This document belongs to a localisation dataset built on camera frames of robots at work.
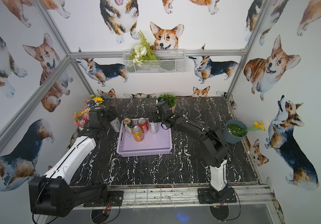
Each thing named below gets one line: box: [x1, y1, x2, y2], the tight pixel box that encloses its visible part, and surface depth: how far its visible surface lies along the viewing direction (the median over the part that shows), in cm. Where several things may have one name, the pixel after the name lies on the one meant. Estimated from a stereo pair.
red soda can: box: [138, 117, 149, 134], surface depth 95 cm
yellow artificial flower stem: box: [244, 120, 266, 133], surface depth 83 cm
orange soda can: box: [131, 125, 145, 143], surface depth 92 cm
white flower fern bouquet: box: [127, 29, 159, 67], surface depth 82 cm
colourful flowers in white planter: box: [73, 94, 105, 128], surface depth 92 cm
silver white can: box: [148, 121, 159, 134], surface depth 95 cm
